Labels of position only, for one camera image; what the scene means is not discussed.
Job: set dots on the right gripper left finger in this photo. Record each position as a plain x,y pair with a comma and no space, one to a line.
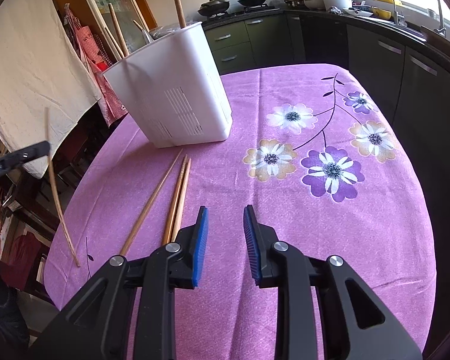
128,304

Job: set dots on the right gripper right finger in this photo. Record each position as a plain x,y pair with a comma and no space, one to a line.
324,306

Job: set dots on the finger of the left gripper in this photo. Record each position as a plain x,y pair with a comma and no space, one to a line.
17,158

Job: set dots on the wooden chopstick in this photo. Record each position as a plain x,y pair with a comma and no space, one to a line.
173,204
147,207
55,195
181,200

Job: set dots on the chrome kitchen faucet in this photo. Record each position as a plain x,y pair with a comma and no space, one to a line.
390,3

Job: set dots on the white hanging cloth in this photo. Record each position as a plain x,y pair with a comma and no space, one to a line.
44,87

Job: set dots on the red checked apron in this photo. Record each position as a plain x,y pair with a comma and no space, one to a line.
96,61

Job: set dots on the white plastic utensil holder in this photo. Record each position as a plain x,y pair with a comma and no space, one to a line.
172,89

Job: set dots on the sliding glass door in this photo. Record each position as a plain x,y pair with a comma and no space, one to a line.
126,12

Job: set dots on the dark counter cabinets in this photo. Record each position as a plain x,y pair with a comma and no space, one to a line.
407,79

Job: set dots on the black wok left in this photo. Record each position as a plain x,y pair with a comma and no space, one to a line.
213,8

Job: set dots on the green lower cabinets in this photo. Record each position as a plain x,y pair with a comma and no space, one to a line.
249,43

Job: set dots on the yellow bowl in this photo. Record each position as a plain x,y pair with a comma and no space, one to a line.
381,13

